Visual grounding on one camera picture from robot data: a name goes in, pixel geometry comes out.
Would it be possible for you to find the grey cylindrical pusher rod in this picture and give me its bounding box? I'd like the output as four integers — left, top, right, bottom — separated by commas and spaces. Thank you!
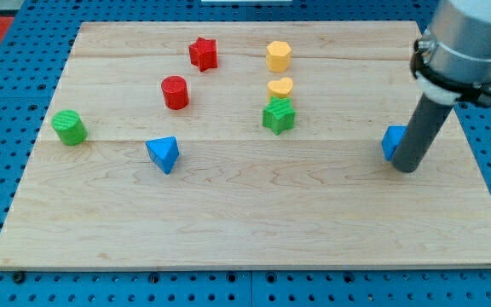
390, 95, 453, 173

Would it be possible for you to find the blue triangle block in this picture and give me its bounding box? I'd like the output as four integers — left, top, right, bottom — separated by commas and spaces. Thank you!
146, 136, 180, 174

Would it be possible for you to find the wooden board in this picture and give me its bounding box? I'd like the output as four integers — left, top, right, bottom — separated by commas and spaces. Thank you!
0, 21, 491, 272

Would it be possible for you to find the red cylinder block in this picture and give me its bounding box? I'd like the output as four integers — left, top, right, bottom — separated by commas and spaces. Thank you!
161, 75, 189, 110

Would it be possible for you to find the blue cube block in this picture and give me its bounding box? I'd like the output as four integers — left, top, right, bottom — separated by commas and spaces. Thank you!
381, 125, 407, 161

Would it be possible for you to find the green star block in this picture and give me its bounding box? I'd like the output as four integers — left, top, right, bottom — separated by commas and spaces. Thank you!
262, 96, 296, 135

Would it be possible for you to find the green cylinder block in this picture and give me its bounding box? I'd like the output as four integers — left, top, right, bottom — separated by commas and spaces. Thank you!
50, 109, 88, 146

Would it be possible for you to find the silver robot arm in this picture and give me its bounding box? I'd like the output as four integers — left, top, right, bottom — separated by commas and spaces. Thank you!
411, 0, 491, 107

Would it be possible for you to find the yellow hexagon block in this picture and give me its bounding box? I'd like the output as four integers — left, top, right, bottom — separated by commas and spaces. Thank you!
266, 41, 292, 72

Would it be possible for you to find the yellow heart block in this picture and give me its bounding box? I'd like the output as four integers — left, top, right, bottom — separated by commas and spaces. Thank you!
267, 77, 294, 101

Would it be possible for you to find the red star block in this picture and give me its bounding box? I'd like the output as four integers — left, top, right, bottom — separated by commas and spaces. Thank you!
188, 37, 218, 72

